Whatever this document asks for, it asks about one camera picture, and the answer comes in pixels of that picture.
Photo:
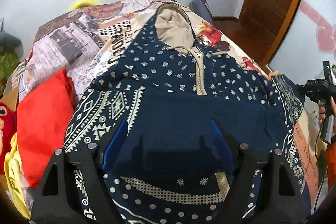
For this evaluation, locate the grey plush toy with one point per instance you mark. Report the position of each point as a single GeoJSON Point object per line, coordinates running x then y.
{"type": "Point", "coordinates": [8, 41]}

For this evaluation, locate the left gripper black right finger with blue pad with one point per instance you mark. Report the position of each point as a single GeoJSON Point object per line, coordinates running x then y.
{"type": "Point", "coordinates": [278, 199]}

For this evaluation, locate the yellow garment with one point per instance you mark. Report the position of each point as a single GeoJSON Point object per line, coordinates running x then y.
{"type": "Point", "coordinates": [12, 168]}

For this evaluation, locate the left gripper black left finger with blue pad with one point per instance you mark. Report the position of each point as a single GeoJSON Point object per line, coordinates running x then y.
{"type": "Point", "coordinates": [72, 188]}

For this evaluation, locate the yellow plush on bed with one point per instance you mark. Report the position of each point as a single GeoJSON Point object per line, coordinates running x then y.
{"type": "Point", "coordinates": [78, 4]}

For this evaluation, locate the folded red garment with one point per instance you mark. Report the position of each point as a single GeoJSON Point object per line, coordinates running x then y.
{"type": "Point", "coordinates": [42, 119]}

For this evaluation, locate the red plush toy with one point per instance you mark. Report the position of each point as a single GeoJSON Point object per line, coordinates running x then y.
{"type": "Point", "coordinates": [8, 129]}

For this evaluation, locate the green plush toy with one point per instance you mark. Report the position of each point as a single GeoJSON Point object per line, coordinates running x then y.
{"type": "Point", "coordinates": [8, 62]}

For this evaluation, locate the newspaper print bed sheet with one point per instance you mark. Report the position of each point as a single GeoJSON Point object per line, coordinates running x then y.
{"type": "Point", "coordinates": [87, 41]}

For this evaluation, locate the navy patterned hoodie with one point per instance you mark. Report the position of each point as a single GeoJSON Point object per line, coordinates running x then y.
{"type": "Point", "coordinates": [188, 106]}

